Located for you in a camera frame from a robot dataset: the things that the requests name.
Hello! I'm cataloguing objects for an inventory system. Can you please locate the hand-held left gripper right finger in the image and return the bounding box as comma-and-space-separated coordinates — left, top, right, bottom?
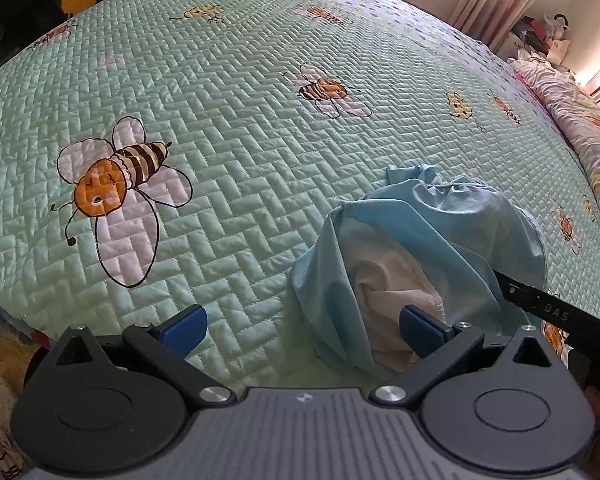
370, 305, 566, 406

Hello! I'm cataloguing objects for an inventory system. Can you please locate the pink curtain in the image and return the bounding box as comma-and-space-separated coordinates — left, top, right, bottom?
450, 0, 532, 54

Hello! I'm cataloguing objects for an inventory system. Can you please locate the green quilted bee bedspread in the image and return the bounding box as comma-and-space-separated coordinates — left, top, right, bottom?
0, 0, 600, 411

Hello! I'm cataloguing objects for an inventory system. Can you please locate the light blue and white jacket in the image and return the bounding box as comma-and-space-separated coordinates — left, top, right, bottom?
290, 162, 549, 377

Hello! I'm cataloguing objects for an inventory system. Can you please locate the white plastic bag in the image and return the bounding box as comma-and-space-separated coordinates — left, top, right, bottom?
544, 12, 574, 67

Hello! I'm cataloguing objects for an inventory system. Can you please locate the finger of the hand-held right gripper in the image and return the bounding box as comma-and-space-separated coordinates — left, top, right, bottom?
492, 270, 537, 314

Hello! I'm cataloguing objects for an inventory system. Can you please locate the floral pillow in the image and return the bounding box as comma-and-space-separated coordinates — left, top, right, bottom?
509, 55, 600, 222

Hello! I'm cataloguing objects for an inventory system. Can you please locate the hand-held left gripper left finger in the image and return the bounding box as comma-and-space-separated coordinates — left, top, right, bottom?
55, 305, 236, 408

